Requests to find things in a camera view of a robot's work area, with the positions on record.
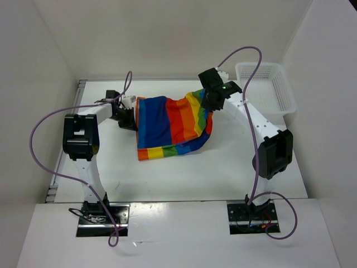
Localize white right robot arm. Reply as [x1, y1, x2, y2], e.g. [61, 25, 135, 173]
[198, 68, 293, 219]

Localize aluminium table edge rail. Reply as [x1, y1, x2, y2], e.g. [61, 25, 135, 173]
[44, 80, 87, 204]

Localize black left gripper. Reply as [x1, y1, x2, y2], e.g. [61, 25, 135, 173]
[111, 107, 138, 131]

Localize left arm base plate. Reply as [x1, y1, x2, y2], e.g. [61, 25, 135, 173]
[69, 203, 131, 237]

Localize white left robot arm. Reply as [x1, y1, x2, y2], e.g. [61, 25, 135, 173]
[62, 90, 137, 223]

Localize white plastic basket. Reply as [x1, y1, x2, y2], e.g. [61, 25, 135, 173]
[235, 62, 297, 116]

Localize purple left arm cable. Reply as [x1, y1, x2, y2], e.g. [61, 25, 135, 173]
[29, 70, 133, 248]

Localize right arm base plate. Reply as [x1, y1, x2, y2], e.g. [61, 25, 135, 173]
[226, 201, 280, 235]

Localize rainbow striped shorts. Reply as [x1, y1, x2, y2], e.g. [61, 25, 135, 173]
[136, 89, 213, 161]

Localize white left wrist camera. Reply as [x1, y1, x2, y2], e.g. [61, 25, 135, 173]
[121, 95, 137, 109]

